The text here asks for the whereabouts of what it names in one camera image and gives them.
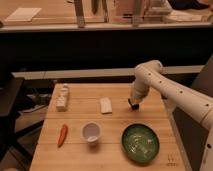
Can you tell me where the black eraser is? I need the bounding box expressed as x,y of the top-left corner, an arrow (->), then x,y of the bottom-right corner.
128,98 -> 139,110

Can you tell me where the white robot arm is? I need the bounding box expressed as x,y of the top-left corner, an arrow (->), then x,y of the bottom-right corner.
128,60 -> 213,171

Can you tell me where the white rectangular block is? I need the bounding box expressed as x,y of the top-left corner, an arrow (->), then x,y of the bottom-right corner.
100,97 -> 112,114

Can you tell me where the green plate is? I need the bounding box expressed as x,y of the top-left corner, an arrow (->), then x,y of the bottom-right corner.
121,123 -> 160,164

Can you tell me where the white cup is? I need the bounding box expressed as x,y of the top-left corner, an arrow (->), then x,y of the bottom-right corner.
82,122 -> 101,146

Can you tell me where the orange carrot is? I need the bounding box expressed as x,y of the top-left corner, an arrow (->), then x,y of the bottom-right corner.
57,124 -> 68,148

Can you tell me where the white paper sheet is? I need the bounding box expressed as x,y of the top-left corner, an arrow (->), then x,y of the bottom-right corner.
5,7 -> 41,22

